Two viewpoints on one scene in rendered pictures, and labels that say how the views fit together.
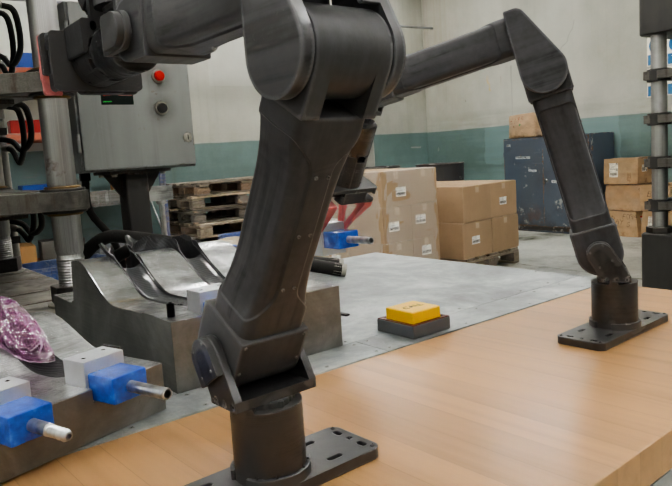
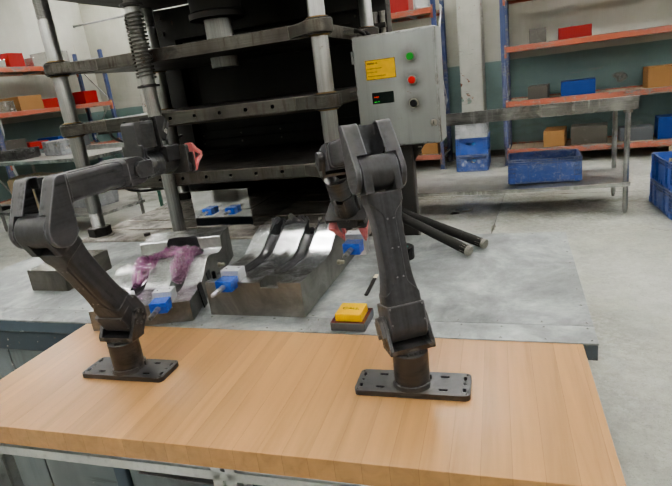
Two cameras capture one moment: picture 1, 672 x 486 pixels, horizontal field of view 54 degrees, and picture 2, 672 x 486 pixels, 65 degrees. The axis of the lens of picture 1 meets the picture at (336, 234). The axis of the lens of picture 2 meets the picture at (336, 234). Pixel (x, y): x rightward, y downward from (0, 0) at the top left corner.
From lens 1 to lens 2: 1.14 m
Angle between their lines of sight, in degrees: 57
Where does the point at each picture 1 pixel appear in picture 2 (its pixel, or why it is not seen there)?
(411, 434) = (187, 380)
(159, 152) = (412, 134)
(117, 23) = not seen: hidden behind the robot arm
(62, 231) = not seen: hidden behind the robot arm
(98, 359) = (158, 293)
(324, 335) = (291, 308)
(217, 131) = not seen: outside the picture
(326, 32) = (17, 232)
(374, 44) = (36, 235)
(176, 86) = (426, 85)
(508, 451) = (175, 410)
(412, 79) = (334, 159)
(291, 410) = (115, 348)
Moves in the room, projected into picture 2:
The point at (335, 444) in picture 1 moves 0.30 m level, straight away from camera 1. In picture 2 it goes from (158, 368) to (283, 318)
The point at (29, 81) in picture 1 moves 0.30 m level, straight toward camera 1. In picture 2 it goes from (311, 102) to (256, 112)
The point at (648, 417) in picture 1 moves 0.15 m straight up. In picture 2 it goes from (236, 437) to (219, 356)
